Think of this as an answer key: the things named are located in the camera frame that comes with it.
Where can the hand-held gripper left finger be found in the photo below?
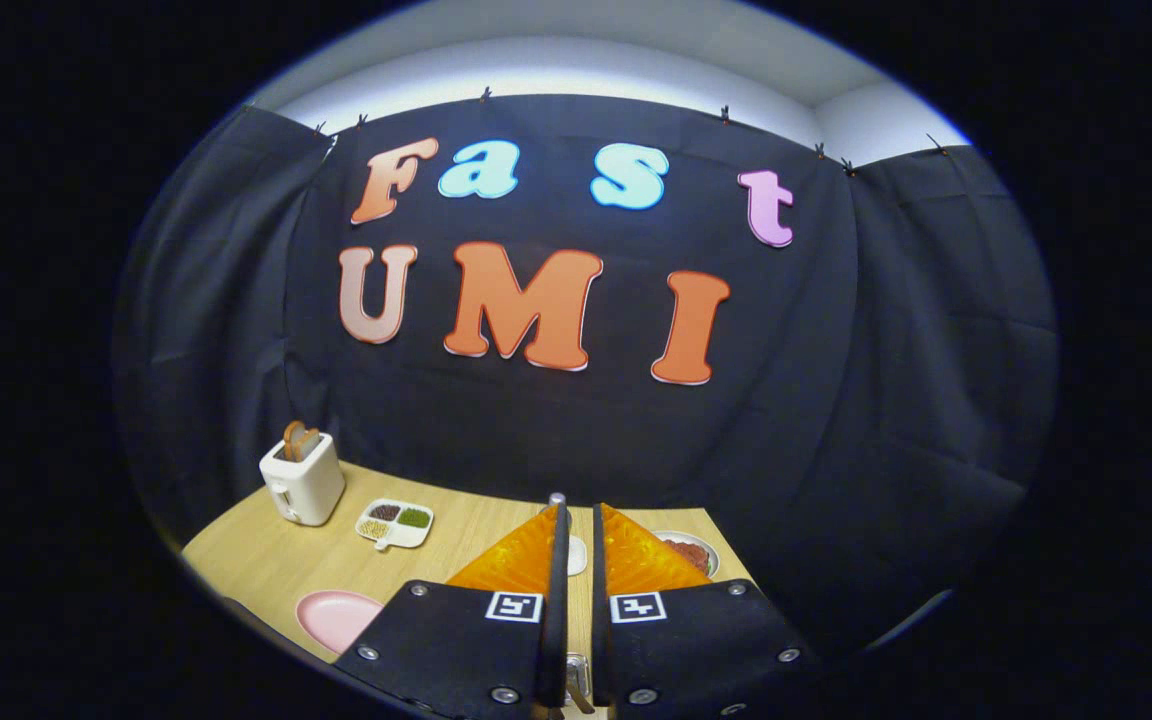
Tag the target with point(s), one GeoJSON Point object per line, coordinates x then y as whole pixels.
{"type": "Point", "coordinates": [556, 600]}

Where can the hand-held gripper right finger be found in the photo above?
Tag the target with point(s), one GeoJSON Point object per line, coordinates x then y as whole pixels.
{"type": "Point", "coordinates": [600, 620]}

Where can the white square coaster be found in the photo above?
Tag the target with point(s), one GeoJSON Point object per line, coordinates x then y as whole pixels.
{"type": "Point", "coordinates": [577, 556]}

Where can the small white oval dish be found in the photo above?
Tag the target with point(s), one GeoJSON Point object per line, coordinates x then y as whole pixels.
{"type": "Point", "coordinates": [696, 538]}

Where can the white divided snack tray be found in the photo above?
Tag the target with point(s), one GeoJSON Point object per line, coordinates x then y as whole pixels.
{"type": "Point", "coordinates": [406, 538]}

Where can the pile of green beans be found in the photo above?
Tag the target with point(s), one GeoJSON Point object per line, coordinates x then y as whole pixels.
{"type": "Point", "coordinates": [415, 518]}

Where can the pile of dark red beans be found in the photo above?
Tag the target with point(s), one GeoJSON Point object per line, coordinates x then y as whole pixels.
{"type": "Point", "coordinates": [384, 512]}

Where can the pile of yellow soybeans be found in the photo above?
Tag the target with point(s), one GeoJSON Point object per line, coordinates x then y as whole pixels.
{"type": "Point", "coordinates": [373, 529]}

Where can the pink round plate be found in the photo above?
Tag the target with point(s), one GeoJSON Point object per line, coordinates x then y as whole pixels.
{"type": "Point", "coordinates": [336, 620]}

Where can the cream white toaster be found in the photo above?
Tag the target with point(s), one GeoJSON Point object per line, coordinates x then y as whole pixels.
{"type": "Point", "coordinates": [311, 490]}

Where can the brown toast slice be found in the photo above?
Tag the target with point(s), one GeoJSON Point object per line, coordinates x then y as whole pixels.
{"type": "Point", "coordinates": [310, 442]}
{"type": "Point", "coordinates": [293, 440]}

